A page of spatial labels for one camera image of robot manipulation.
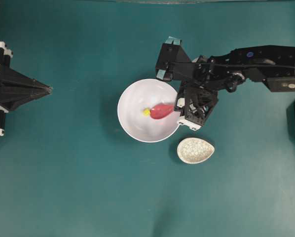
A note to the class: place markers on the red ceramic spoon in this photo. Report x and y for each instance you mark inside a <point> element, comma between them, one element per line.
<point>163,110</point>

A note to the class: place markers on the speckled egg-shaped spoon rest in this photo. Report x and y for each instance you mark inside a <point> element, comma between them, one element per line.
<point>194,150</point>

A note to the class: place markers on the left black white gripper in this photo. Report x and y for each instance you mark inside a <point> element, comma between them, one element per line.
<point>11,99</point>

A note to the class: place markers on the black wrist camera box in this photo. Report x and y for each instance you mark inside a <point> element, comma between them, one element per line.
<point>171,60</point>

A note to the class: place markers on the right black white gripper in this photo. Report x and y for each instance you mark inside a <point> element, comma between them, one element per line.
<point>195,104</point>

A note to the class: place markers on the yellow hexagonal prism block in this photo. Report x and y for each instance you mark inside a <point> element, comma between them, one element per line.
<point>146,112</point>

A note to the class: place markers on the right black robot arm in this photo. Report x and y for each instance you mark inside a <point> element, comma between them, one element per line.
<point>202,78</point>

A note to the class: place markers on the white round bowl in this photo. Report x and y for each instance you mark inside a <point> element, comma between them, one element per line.
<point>141,95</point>

